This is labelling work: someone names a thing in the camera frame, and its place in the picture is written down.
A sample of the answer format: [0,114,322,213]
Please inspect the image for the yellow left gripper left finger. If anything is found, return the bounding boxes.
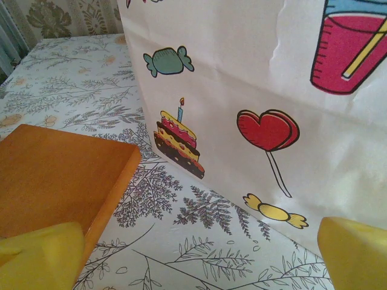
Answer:
[0,222,86,290]

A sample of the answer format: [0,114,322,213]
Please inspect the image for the orange wooden board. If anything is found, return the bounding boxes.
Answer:
[0,123,142,286]

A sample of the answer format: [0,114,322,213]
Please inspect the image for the aluminium frame post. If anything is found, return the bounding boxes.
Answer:
[0,0,31,78]

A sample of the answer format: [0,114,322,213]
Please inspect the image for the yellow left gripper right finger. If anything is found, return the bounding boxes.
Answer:
[317,216,387,290]

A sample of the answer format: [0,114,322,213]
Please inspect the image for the white printed paper gift bag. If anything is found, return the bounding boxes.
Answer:
[116,0,387,264]

